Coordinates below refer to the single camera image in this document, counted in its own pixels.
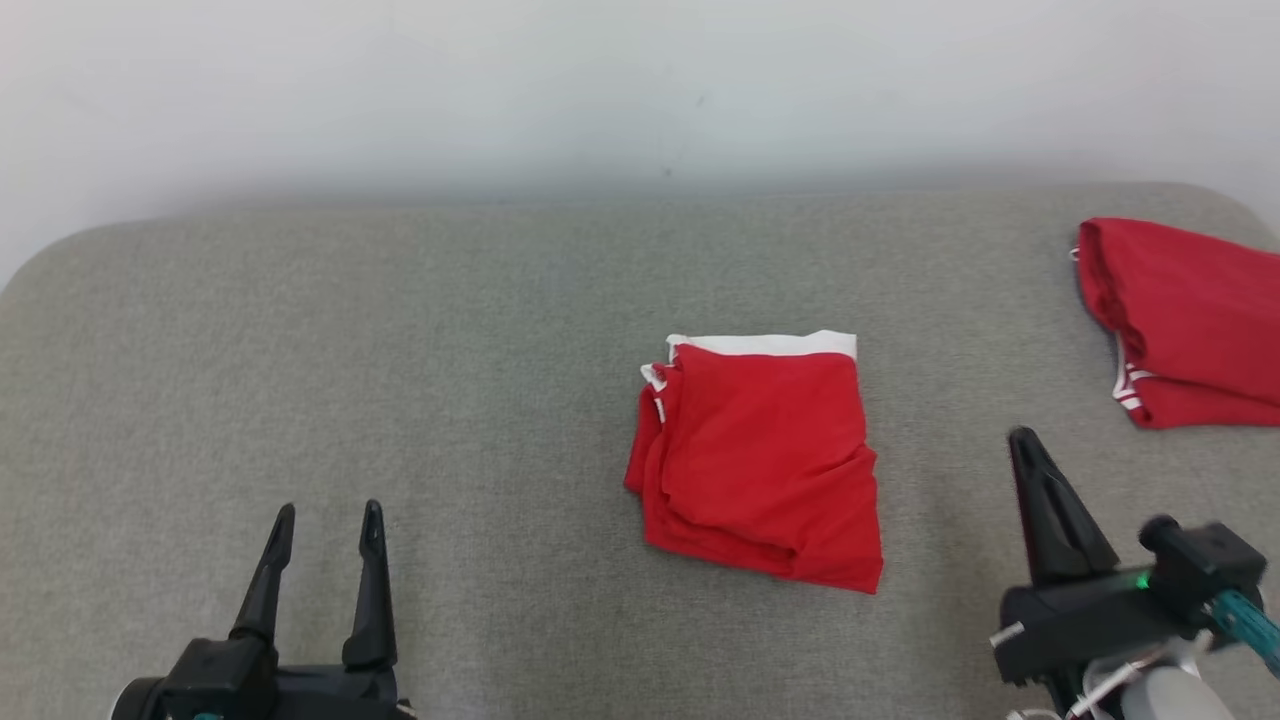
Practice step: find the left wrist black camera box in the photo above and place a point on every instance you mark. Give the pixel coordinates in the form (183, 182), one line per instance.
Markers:
(215, 670)

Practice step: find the red shorts with white stripe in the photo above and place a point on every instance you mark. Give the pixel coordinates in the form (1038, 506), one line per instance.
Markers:
(760, 460)

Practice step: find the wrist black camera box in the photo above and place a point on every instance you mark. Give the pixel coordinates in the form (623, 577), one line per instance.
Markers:
(215, 670)
(1210, 565)

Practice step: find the grey fabric sofa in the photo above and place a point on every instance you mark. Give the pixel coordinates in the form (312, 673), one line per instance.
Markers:
(450, 400)

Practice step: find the red jersey with white sleeves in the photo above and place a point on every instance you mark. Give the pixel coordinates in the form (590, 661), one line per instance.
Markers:
(1190, 310)

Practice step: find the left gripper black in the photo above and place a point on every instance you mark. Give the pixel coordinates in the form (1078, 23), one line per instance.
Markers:
(340, 695)

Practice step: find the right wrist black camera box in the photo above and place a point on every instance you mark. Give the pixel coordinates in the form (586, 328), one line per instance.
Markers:
(1210, 565)

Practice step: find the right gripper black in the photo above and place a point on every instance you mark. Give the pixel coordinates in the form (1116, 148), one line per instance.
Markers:
(1080, 625)

